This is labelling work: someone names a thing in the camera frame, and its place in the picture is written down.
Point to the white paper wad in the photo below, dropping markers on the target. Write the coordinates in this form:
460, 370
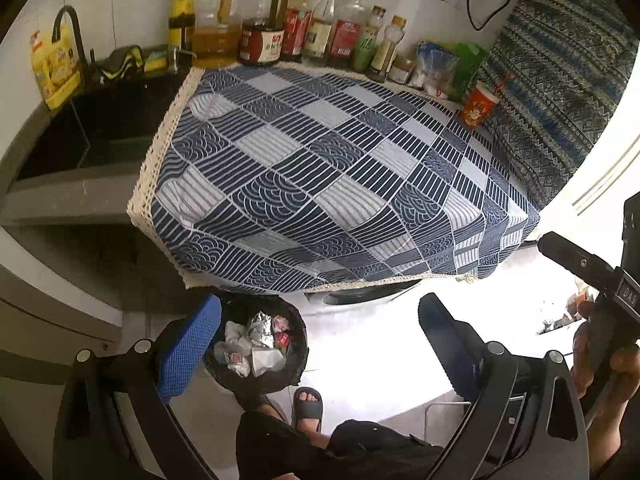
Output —
236, 339

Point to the black kitchen faucet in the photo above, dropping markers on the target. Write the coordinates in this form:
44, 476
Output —
84, 66

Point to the yellow cap vinegar bottle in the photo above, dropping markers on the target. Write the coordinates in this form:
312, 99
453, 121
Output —
318, 33

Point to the black kitchen sink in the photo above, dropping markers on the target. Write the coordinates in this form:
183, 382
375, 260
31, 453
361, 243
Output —
105, 126

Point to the clear yellow cap bottle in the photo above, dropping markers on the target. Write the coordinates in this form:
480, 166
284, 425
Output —
393, 34

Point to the large cooking oil jug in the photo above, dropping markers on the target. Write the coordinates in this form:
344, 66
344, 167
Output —
217, 33

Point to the dark dish cloth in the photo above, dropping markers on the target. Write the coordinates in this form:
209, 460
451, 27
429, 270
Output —
123, 63

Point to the green packaging bag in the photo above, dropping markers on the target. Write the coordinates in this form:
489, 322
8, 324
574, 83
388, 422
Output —
469, 58

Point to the gold cap red label bottle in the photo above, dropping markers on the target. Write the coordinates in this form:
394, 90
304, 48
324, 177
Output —
346, 32

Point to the blue patterned tablecloth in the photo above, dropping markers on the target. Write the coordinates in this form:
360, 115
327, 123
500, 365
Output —
298, 179

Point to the yellow green sponge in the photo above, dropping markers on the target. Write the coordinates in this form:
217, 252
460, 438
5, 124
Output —
155, 60

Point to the dark soy sauce jug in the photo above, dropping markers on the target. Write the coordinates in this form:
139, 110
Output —
262, 32

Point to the torn white paper cup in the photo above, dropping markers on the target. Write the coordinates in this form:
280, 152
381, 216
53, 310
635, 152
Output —
263, 360

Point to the green cap yellow label bottle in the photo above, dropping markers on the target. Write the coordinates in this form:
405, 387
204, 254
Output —
181, 23

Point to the red paper drink cup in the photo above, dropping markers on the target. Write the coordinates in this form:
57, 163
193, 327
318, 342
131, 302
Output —
481, 101

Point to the small glass jar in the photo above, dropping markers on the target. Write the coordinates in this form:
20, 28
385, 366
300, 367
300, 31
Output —
401, 69

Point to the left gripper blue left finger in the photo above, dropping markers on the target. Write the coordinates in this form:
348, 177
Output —
182, 345

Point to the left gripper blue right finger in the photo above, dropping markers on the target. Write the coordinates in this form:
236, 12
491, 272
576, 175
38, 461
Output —
457, 347

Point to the blue white plastic bag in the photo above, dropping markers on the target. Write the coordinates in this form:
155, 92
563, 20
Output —
434, 70

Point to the black trash bin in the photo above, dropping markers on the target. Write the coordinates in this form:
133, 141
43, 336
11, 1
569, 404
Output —
234, 372

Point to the silver foil bag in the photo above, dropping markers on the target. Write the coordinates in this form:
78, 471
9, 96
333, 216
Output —
259, 330

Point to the black slipper foot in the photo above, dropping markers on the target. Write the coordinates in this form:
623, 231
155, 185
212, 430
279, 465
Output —
307, 409

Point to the black cap red label bottle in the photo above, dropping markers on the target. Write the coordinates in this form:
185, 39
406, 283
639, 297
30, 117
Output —
296, 20

